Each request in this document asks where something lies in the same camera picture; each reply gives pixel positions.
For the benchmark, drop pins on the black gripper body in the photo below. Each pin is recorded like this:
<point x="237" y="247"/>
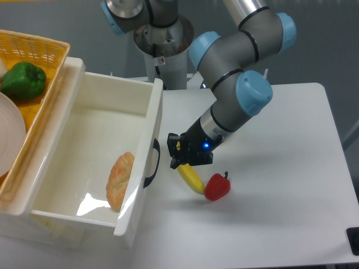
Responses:
<point x="196" y="146"/>

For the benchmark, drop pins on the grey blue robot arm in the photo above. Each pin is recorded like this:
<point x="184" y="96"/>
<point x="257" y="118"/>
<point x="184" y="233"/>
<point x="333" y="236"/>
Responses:
<point x="224" y="63"/>

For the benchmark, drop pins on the white drawer cabinet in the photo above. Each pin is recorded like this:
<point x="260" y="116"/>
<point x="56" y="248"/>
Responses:
<point x="21" y="187"/>

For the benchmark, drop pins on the yellow banana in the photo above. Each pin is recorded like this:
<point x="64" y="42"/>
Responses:
<point x="189" y="175"/>

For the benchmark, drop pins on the red bell pepper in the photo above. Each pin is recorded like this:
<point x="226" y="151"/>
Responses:
<point x="217" y="187"/>

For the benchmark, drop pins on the bread loaf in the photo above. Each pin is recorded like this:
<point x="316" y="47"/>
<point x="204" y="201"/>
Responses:
<point x="118" y="180"/>

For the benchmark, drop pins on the white plate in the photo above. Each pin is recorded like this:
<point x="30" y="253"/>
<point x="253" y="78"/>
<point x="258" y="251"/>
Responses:
<point x="13" y="133"/>

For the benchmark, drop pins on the green bell pepper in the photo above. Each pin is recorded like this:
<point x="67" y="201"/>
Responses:
<point x="24" y="81"/>

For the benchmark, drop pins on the black table corner device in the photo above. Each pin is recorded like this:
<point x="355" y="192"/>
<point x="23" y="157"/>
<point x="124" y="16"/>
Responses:
<point x="353" y="238"/>

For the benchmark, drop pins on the yellow woven basket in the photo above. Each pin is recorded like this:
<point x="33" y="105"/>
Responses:
<point x="34" y="64"/>

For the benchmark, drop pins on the white onion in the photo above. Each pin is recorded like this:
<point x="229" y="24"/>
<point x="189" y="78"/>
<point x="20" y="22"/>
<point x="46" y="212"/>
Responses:
<point x="3" y="69"/>

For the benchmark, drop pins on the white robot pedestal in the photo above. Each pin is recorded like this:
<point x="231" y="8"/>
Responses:
<point x="165" y="52"/>

